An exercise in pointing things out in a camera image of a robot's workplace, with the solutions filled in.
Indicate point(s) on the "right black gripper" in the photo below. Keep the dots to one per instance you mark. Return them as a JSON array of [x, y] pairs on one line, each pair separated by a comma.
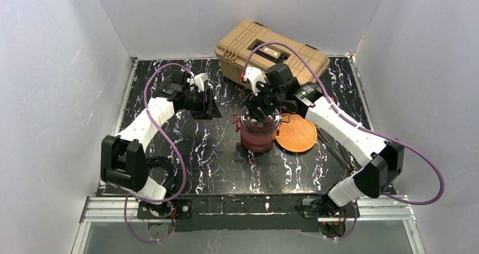
[[260, 102]]

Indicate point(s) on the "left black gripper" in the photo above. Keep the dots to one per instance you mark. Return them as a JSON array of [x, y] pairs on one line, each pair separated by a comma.
[[206, 104]]

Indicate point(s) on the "dark transparent round lid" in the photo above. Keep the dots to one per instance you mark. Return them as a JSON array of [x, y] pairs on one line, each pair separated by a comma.
[[256, 125]]

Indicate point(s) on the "red steel lunch bowl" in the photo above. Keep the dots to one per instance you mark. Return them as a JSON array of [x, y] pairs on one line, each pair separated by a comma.
[[253, 141]]

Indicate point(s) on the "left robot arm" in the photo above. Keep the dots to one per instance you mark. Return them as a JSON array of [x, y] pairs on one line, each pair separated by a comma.
[[123, 160]]

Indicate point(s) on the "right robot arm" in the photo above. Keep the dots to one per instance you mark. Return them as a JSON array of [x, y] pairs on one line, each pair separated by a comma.
[[381, 161]]

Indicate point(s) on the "red lunch box clip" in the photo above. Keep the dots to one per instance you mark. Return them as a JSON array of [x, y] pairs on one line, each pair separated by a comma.
[[285, 118]]

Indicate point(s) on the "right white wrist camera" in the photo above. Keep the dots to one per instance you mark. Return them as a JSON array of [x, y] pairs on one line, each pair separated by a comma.
[[254, 77]]

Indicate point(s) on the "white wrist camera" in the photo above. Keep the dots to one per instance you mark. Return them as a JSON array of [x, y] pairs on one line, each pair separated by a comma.
[[198, 82], [254, 77]]

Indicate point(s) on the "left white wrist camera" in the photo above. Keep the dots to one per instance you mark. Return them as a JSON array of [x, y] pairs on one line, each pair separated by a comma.
[[198, 82]]

